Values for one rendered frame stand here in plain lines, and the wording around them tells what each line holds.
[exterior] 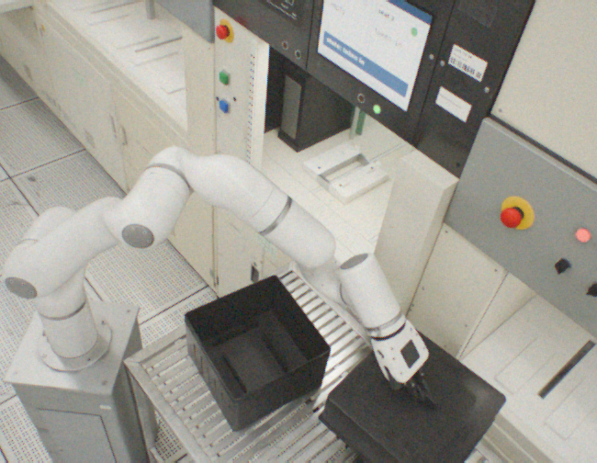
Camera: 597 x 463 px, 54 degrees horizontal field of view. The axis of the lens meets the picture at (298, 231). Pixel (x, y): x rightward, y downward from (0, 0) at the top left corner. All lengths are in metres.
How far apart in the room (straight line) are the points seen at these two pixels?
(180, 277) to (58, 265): 1.50
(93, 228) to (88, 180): 2.10
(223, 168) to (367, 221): 0.92
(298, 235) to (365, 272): 0.16
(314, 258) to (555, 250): 0.45
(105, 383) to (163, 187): 0.70
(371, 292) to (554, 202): 0.37
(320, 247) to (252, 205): 0.15
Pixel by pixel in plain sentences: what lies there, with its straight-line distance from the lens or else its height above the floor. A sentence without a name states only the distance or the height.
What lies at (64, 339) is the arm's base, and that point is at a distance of 1.60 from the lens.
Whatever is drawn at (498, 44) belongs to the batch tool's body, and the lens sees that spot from 1.10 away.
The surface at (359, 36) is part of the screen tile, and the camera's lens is 1.31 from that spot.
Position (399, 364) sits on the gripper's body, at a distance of 1.21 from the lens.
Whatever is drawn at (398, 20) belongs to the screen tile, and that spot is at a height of 1.64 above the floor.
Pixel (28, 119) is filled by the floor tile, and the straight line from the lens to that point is 3.80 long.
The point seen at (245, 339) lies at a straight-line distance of 1.66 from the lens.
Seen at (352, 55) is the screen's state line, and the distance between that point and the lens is 1.34.
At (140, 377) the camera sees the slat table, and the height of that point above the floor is 0.76.
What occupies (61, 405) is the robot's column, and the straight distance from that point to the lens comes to 1.76.
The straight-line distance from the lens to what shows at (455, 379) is 1.36.
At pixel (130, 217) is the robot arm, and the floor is 1.42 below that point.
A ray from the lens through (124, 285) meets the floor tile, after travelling 2.78.
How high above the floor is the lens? 2.17
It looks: 47 degrees down
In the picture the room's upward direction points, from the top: 8 degrees clockwise
